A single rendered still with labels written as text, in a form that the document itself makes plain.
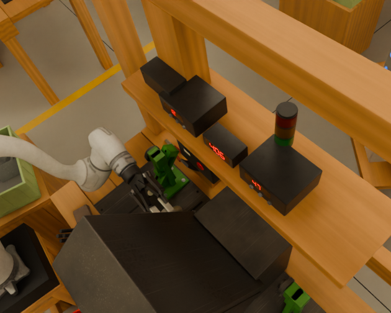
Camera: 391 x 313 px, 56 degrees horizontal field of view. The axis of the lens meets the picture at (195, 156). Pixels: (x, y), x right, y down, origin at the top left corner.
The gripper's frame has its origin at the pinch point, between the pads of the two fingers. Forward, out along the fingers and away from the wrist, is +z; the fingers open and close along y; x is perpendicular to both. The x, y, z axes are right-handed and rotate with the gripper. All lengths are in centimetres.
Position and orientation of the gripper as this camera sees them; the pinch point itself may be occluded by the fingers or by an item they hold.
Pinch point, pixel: (162, 210)
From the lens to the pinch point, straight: 137.7
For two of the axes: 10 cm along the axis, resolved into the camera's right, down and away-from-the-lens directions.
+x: 5.1, -2.0, 8.4
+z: 6.6, 7.1, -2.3
